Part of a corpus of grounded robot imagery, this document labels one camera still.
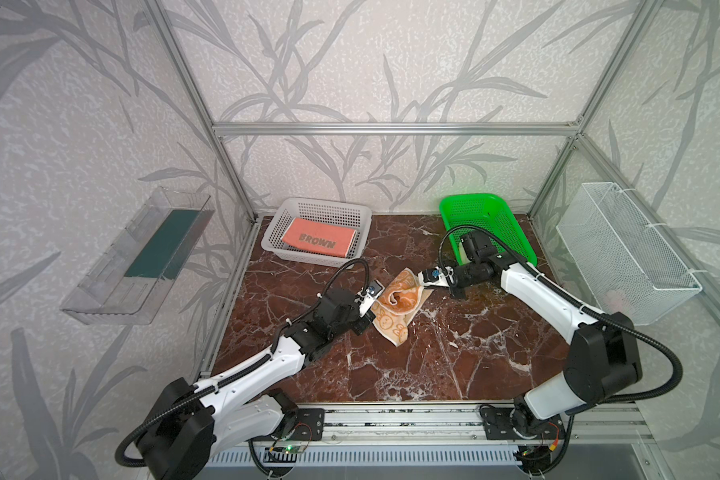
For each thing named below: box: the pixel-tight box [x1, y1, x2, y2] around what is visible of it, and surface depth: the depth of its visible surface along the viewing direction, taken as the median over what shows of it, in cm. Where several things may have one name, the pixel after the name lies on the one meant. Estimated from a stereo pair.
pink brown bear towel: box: [281, 217, 357, 258], surface depth 113 cm
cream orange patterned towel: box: [371, 267, 434, 347], surface depth 88 cm
